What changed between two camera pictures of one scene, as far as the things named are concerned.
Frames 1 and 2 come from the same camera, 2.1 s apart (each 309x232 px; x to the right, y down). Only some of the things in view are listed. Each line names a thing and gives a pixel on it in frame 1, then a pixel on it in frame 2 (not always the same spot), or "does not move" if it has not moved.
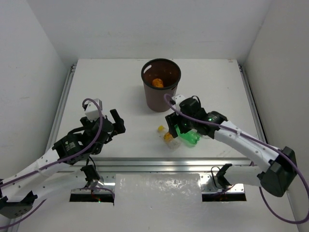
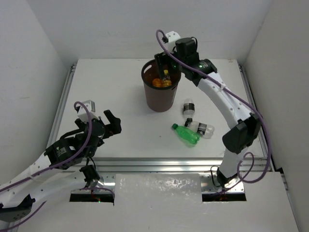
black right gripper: [172, 120] to [160, 57]
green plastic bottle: [191, 137] does not move
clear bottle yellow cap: [173, 143] to [166, 82]
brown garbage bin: [160, 76] does not move
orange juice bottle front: [158, 82] does not move
